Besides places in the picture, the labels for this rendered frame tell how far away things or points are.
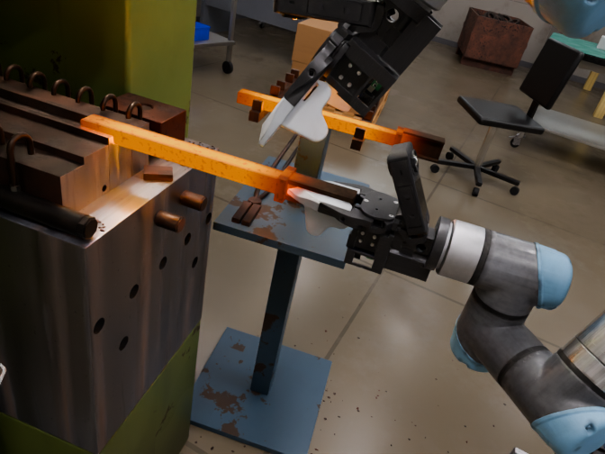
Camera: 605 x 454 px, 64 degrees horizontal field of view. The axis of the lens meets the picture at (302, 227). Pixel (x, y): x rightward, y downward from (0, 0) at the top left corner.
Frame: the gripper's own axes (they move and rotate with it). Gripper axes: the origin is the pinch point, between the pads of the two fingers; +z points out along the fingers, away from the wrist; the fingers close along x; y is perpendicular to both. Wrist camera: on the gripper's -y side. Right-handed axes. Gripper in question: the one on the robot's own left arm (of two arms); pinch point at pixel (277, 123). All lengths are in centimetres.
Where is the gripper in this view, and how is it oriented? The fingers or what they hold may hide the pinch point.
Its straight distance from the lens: 59.9
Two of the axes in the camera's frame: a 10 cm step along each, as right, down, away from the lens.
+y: 7.6, 6.5, 0.7
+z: -5.8, 6.2, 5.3
